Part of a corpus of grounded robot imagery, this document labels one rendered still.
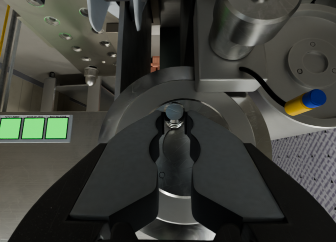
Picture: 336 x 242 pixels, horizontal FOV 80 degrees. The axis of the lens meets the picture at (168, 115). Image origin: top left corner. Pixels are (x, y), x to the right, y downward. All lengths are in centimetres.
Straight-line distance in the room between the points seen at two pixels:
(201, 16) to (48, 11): 29
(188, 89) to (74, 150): 42
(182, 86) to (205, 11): 6
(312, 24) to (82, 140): 49
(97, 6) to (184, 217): 20
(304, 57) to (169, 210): 18
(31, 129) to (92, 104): 237
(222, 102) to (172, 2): 40
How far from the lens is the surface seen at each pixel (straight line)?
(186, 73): 19
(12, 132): 64
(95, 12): 22
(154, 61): 262
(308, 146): 34
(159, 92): 17
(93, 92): 300
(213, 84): 16
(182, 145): 15
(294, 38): 24
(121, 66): 20
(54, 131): 58
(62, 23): 43
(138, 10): 20
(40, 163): 60
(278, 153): 41
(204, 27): 17
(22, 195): 62
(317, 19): 26
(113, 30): 39
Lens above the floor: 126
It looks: 12 degrees down
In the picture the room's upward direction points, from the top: 180 degrees clockwise
